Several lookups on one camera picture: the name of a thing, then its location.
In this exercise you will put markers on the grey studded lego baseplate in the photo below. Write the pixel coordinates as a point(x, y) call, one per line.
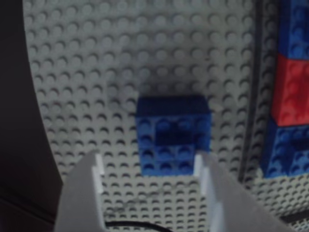
point(96, 72)

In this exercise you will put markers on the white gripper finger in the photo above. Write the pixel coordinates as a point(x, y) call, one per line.
point(79, 193)
point(229, 205)

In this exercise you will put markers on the red lego cube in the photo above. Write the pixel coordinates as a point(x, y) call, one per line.
point(292, 91)

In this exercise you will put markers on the blue lego cube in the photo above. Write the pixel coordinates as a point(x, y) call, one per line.
point(149, 145)
point(294, 29)
point(285, 149)

